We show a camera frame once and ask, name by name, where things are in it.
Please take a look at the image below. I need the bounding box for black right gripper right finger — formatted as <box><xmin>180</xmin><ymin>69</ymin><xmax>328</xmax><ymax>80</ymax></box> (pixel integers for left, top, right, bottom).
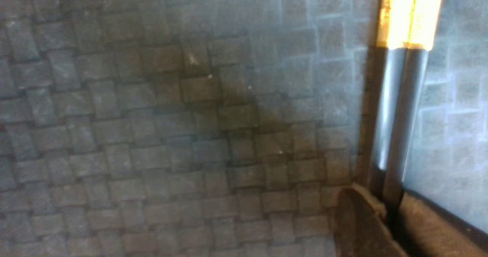
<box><xmin>396</xmin><ymin>191</ymin><xmax>488</xmax><ymax>257</ymax></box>

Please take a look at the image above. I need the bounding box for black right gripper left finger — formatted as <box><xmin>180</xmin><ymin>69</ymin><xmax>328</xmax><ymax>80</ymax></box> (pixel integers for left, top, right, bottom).
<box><xmin>334</xmin><ymin>184</ymin><xmax>408</xmax><ymax>257</ymax></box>

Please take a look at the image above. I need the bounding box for black plastic serving tray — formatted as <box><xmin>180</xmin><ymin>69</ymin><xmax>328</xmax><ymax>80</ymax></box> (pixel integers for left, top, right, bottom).
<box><xmin>1</xmin><ymin>0</ymin><xmax>383</xmax><ymax>257</ymax></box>

